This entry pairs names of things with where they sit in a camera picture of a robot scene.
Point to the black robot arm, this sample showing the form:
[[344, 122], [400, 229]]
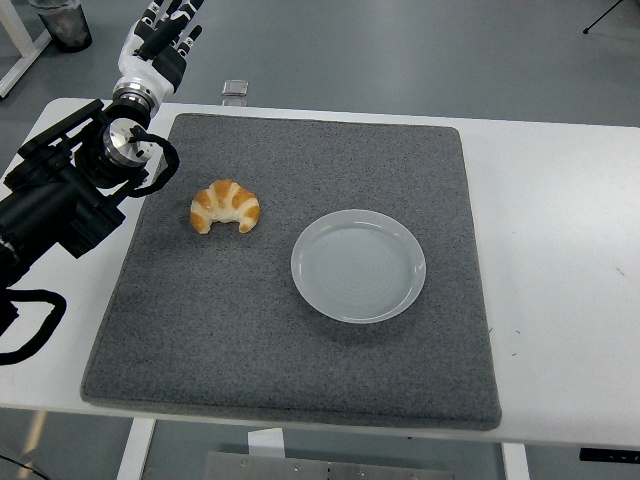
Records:
[[45, 205]]

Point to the light grey round plate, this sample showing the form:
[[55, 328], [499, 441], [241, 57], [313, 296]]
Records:
[[358, 267]]

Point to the small clear square tile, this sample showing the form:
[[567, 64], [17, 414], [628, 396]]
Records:
[[235, 88]]

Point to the grey felt mat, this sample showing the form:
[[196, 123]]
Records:
[[250, 325]]

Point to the white metal table frame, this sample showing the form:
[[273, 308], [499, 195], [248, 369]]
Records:
[[22, 55]]

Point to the grey metal plate with screws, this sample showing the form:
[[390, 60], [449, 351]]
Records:
[[300, 467]]

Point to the white table leg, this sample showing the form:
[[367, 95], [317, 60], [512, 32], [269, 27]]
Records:
[[135, 450], [515, 462]]

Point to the golden croissant bread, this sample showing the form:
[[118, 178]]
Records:
[[225, 200]]

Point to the black trash bin with bag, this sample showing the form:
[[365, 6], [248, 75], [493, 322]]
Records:
[[70, 27]]

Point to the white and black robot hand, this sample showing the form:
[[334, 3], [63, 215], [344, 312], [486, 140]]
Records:
[[145, 65]]

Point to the black table control box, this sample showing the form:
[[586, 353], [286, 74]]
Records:
[[610, 455]]

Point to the black tripod leg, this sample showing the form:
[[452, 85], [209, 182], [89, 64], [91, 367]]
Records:
[[600, 20]]

